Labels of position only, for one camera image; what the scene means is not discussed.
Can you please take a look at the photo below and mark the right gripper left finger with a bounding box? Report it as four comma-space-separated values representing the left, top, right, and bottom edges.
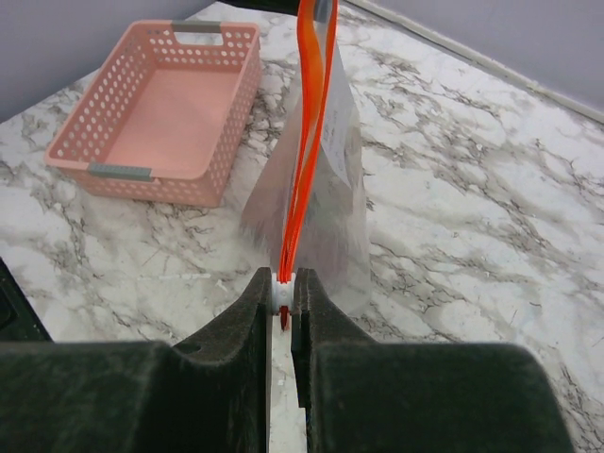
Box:
1, 268, 272, 452

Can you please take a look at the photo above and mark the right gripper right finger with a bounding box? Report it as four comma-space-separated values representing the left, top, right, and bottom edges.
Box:
292, 269, 573, 452

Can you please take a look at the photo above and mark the clear orange zip bag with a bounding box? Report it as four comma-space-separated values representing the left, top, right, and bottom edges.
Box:
242, 1, 371, 326

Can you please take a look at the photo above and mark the pink plastic basket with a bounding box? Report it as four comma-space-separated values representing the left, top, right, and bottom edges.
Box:
44, 20, 261, 208

